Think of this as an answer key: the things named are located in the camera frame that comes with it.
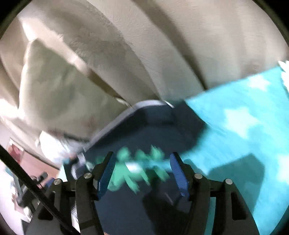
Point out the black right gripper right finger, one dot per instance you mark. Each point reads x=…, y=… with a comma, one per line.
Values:
x=231, y=214

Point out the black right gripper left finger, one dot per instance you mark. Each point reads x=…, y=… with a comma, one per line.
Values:
x=74, y=201

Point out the striped navy white pants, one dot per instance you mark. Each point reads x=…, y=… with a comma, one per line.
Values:
x=142, y=195

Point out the white plush toy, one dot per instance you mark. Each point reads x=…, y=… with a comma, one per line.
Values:
x=57, y=150

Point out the teal star cartoon blanket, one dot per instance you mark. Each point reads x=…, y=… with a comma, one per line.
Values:
x=246, y=140

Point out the cream floral pillow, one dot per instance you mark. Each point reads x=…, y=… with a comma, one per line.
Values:
x=56, y=97

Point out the beige curtain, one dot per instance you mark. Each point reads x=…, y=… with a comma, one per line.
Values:
x=141, y=50

